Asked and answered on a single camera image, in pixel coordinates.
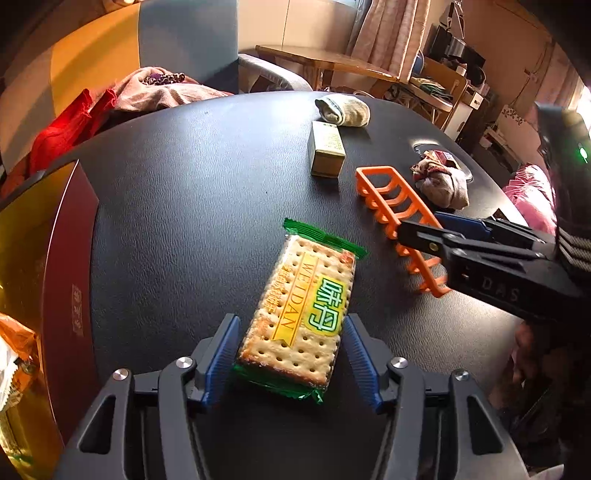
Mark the olive green small box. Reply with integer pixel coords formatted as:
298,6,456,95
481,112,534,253
308,120,347,178

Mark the pink cloth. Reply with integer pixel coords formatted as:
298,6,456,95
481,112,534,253
112,66,234,112

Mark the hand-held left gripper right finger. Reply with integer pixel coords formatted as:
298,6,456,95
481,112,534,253
344,314,532,480

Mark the rolled grey sock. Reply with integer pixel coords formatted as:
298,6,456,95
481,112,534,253
315,94,372,128

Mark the green cracker packet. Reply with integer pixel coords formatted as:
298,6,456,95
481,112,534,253
232,218,368,405

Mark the pink curtain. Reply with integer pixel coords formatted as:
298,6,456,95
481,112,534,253
349,0,431,83

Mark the white cabinet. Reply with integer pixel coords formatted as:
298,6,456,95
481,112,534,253
444,84,485,140

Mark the black appliance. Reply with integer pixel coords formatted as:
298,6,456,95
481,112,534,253
428,23,486,85

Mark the orange snack packet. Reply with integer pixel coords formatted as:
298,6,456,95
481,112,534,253
0,313,40,411

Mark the dark bead string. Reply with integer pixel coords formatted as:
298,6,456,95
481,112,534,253
142,71,186,86

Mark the red snack packet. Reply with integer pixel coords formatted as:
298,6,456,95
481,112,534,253
419,150,458,169

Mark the wooden chair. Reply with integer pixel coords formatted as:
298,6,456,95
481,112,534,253
399,56,468,131

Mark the orange plastic rack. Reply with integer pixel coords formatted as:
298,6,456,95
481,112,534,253
355,165,451,296

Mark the patterned rolled sock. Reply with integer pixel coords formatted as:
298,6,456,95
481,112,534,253
412,158,470,210

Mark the red gift box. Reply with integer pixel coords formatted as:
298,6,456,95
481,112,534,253
0,159,100,472

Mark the wooden table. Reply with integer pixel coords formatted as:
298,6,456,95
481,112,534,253
255,44,403,94

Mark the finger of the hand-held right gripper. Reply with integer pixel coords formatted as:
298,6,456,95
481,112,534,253
398,219,583,321
434,211,557,259

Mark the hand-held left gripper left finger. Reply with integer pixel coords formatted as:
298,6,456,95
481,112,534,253
54,314,242,480

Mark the pink bedding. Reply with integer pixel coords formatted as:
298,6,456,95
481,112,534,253
502,164,558,235

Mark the red cloth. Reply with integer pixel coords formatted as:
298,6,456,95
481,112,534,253
28,88,117,177

